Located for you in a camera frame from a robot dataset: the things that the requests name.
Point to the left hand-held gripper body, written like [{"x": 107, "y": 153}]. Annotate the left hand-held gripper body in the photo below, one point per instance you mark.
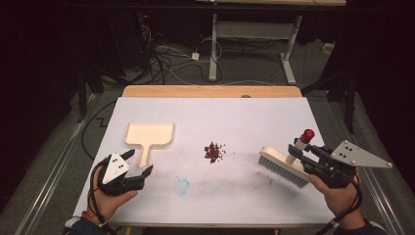
[{"x": 112, "y": 174}]

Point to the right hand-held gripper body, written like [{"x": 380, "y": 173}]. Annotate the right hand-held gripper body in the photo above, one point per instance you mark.
[{"x": 339, "y": 163}]

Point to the beige plastic dustpan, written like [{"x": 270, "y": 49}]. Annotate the beige plastic dustpan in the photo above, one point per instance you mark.
[{"x": 148, "y": 140}]

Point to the pile of red crumbs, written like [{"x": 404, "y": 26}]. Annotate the pile of red crumbs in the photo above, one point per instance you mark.
[{"x": 214, "y": 152}]

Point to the person's left hand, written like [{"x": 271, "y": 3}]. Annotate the person's left hand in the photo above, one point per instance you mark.
[{"x": 109, "y": 199}]

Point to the person's right hand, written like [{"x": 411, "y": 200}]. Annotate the person's right hand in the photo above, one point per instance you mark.
[{"x": 336, "y": 196}]

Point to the orange wristband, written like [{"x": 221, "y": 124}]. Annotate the orange wristband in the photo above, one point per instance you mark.
[{"x": 88, "y": 216}]

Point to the white table cover sheet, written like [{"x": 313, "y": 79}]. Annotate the white table cover sheet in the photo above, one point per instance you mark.
[{"x": 202, "y": 163}]

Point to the black metal stand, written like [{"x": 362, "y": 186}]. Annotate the black metal stand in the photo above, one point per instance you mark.
[
  {"x": 81, "y": 94},
  {"x": 342, "y": 88}
]

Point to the white power adapter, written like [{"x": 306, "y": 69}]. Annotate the white power adapter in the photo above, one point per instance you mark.
[{"x": 195, "y": 56}]

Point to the white metal desk frame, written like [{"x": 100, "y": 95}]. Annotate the white metal desk frame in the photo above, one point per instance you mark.
[{"x": 253, "y": 31}]

